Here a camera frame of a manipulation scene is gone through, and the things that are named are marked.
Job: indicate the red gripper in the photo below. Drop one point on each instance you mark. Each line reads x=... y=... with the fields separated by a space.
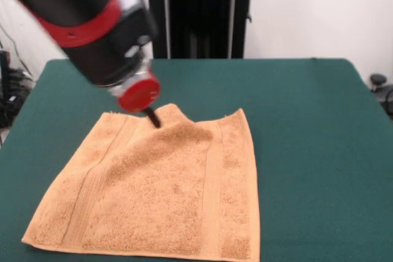
x=139 y=96

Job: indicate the orange terry towel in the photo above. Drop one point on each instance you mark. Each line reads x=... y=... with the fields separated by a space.
x=153 y=188

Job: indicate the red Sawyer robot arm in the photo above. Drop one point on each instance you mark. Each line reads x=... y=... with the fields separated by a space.
x=92 y=29

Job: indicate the dark green table cloth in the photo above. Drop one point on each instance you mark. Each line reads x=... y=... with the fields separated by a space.
x=307 y=121

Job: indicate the black electronics box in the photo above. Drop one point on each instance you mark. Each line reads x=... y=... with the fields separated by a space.
x=4 y=68

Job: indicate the black chair base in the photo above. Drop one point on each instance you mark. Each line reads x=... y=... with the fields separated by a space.
x=380 y=81

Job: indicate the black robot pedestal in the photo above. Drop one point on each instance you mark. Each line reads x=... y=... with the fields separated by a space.
x=199 y=13

